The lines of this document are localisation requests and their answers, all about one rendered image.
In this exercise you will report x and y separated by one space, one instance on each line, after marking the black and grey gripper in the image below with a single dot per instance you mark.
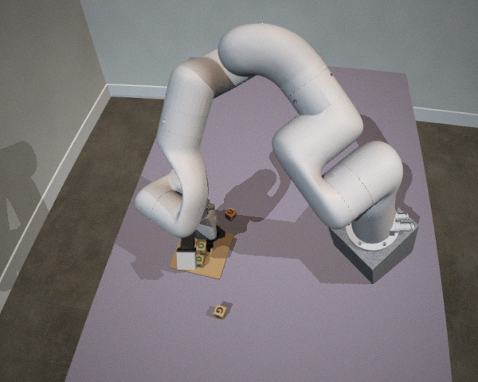
208 230

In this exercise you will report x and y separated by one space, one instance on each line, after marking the tan flat mat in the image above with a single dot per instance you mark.
214 261

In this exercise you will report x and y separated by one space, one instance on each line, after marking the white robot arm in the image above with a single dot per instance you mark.
327 124

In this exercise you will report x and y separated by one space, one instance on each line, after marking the beige letter block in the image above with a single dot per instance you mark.
220 312
200 261
201 248
230 214

